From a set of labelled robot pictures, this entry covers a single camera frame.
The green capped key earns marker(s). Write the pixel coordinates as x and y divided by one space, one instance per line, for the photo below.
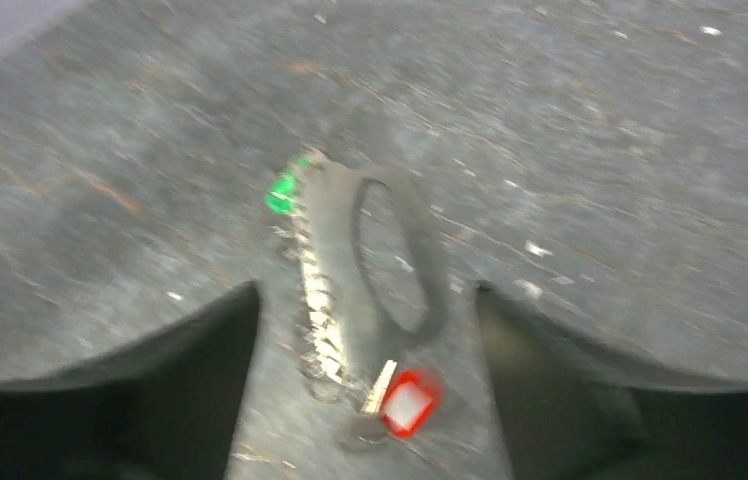
282 193

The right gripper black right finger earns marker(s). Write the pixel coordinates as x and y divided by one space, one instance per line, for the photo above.
570 407

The red capped key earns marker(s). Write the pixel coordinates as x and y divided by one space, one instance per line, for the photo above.
397 405

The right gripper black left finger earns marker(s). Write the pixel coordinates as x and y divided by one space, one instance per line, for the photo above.
162 407

